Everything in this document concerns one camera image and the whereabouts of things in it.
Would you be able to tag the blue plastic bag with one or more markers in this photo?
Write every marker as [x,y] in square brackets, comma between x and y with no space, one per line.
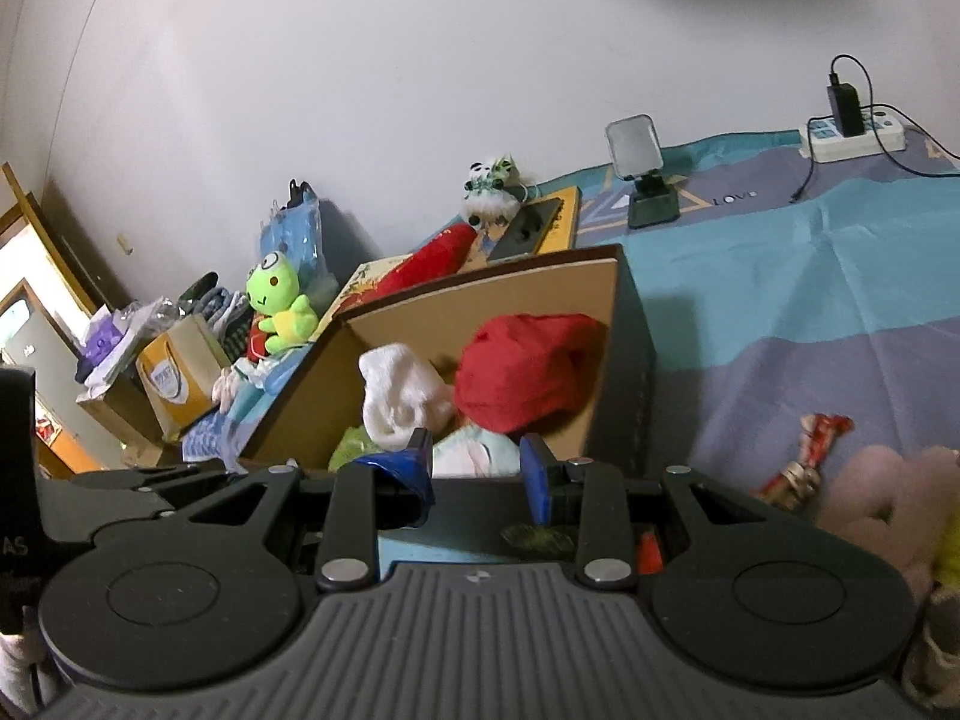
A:
[295,231]

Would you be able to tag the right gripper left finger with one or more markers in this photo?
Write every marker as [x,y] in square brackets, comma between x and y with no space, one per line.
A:
[378,492]

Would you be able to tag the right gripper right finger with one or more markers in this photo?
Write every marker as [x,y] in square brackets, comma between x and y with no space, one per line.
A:
[590,497]

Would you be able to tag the white towel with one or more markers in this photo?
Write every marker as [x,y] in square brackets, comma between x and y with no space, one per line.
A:
[401,394]

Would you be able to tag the left hand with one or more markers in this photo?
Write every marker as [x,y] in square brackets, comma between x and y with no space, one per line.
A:
[30,680]

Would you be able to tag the doll with green hat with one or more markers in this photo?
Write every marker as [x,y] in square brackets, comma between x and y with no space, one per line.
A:
[518,373]

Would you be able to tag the cartoon monkey book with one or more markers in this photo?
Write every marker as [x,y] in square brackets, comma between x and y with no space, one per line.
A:
[357,289]

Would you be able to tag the phone stand with mirror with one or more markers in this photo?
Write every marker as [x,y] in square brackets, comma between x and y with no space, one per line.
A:
[635,152]

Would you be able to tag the yellow tissue box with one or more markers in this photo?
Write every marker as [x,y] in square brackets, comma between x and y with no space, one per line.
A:
[178,370]

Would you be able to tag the brown cardboard box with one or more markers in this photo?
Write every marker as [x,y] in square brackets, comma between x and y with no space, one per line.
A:
[437,320]

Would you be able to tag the red plush pillow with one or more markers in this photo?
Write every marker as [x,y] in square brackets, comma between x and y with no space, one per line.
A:
[440,257]

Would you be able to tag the black charger with cable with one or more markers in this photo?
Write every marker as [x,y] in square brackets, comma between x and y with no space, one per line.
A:
[859,126]

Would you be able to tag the blue patterned tablecloth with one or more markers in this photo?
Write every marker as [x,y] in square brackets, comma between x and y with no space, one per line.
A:
[782,289]

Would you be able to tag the yellow cloth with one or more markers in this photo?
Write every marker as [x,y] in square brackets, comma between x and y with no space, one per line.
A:
[947,560]

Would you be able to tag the black smartphone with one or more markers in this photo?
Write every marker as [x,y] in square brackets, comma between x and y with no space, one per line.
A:
[527,231]

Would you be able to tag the pink plush toy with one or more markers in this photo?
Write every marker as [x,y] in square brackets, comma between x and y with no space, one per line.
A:
[897,508]

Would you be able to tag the green frog plush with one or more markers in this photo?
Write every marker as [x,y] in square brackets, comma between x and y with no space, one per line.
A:
[286,316]

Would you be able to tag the blue glasses case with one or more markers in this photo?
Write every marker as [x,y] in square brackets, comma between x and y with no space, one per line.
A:
[277,378]

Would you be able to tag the small panda plush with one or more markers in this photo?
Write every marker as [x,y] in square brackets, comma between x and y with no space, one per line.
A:
[490,193]

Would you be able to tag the yellow book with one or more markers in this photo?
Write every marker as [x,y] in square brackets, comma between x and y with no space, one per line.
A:
[561,236]

